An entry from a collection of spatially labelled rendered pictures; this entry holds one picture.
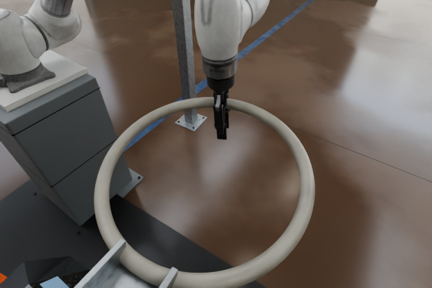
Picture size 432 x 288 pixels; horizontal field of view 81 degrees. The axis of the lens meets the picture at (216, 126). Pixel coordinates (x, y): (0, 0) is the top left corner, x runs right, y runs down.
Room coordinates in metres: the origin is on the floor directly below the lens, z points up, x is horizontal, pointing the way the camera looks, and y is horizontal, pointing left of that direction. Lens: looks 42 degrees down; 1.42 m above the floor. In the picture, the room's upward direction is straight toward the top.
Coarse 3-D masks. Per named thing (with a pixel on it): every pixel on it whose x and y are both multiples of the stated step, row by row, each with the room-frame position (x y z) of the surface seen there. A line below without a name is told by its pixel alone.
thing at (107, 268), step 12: (120, 240) 0.20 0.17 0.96; (108, 252) 0.18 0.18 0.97; (120, 252) 0.19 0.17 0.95; (96, 264) 0.16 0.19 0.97; (108, 264) 0.16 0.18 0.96; (120, 264) 0.17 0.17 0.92; (84, 276) 0.14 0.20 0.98; (96, 276) 0.14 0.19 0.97; (108, 276) 0.15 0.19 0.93; (120, 276) 0.15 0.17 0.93; (132, 276) 0.15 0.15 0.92; (168, 276) 0.14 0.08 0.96
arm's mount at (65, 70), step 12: (48, 60) 1.12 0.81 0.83; (60, 60) 1.13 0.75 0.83; (60, 72) 1.02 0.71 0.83; (72, 72) 1.03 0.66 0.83; (84, 72) 1.05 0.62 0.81; (36, 84) 0.92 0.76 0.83; (48, 84) 0.92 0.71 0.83; (60, 84) 0.95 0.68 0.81; (0, 96) 0.83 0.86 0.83; (12, 96) 0.83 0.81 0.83; (24, 96) 0.83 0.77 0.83; (36, 96) 0.86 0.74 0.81; (12, 108) 0.78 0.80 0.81
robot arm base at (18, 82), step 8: (40, 64) 0.99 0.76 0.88; (32, 72) 0.94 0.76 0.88; (40, 72) 0.97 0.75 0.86; (48, 72) 0.99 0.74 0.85; (0, 80) 0.89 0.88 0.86; (8, 80) 0.90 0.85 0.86; (16, 80) 0.90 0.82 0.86; (24, 80) 0.91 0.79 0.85; (32, 80) 0.92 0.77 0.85; (40, 80) 0.94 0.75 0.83; (8, 88) 0.87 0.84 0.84; (16, 88) 0.87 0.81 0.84; (24, 88) 0.89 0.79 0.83
